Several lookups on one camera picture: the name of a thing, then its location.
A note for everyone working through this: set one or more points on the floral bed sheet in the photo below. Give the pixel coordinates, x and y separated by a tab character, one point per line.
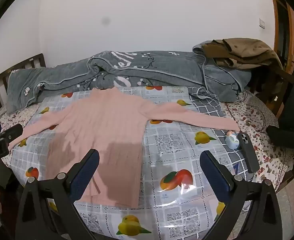
249	110

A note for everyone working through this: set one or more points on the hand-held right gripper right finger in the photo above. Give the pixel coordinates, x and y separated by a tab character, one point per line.
214	176

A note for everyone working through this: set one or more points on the brown coat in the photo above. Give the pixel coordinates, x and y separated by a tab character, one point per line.
244	51

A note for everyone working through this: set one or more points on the white wall switch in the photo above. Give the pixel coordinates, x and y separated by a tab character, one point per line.
262	23

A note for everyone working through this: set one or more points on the pink knit sweater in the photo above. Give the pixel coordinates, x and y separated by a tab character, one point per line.
107	132

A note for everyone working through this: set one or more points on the grey printed quilt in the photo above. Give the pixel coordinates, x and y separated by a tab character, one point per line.
147	67

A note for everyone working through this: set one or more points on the dark green jacket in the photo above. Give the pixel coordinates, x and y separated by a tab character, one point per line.
292	110

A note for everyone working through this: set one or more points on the grey checkered cloth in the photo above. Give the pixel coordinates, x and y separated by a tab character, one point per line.
207	103

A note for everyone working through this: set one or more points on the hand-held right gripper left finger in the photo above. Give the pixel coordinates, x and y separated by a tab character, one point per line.
85	173

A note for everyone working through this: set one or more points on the black smartphone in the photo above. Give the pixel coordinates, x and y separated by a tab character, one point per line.
249	153

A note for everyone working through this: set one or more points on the dark wooden chair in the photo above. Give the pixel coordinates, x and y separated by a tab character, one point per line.
264	85

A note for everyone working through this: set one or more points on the fruit print plastic mat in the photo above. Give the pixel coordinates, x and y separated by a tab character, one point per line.
172	145

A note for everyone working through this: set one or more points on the wooden door frame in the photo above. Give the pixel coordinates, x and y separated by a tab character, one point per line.
291	25

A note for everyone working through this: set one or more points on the small toy figurine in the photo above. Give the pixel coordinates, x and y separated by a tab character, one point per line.
231	140

